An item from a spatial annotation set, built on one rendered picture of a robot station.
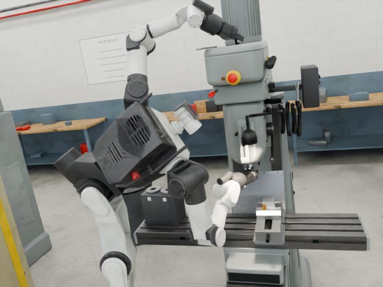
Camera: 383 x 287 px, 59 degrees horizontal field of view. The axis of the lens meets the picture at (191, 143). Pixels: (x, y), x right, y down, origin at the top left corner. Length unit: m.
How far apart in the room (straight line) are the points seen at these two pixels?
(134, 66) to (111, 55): 5.11
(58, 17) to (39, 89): 1.49
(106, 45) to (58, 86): 1.38
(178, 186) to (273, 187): 1.01
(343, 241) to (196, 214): 0.81
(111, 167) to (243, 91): 0.67
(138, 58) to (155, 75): 4.77
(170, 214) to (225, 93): 0.79
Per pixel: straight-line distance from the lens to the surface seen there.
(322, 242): 1.85
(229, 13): 1.85
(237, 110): 1.62
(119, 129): 1.30
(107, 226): 1.54
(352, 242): 1.86
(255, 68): 1.46
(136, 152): 1.24
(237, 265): 1.81
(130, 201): 3.50
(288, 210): 2.31
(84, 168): 1.46
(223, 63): 1.47
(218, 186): 1.62
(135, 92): 1.42
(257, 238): 1.73
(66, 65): 7.16
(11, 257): 2.81
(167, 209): 1.96
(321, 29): 5.89
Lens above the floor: 1.89
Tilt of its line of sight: 15 degrees down
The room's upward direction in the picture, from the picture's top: 8 degrees counter-clockwise
